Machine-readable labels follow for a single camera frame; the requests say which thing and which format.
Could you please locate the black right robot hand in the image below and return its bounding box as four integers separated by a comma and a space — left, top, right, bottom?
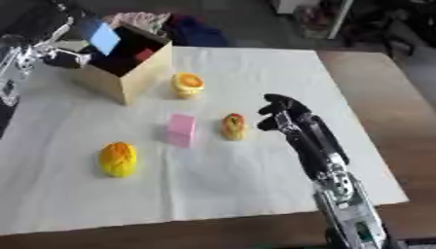
255, 92, 351, 181

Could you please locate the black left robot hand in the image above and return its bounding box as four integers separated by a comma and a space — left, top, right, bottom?
39, 13, 113, 70

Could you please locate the light blue block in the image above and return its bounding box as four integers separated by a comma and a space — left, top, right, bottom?
89, 21, 123, 56

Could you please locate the yellow red toy fruit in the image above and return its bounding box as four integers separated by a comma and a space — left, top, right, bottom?
219, 112, 249, 142

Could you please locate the red block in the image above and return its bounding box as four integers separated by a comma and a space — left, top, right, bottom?
132, 48, 157, 62

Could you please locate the pale pink cloth pile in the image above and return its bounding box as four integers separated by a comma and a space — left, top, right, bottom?
102, 11, 172, 36

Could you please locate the yellow orange oval toy fruit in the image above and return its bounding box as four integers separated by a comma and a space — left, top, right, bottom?
96, 141, 140, 179

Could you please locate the round yellow orange toy fruit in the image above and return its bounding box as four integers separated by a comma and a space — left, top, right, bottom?
170, 72, 206, 99

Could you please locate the pink block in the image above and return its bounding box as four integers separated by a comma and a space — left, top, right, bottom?
163, 113, 198, 149

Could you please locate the dark blue bag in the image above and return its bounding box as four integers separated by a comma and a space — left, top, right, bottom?
163, 14, 231, 48

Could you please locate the dark chair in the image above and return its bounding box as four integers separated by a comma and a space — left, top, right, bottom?
342, 0, 436, 59

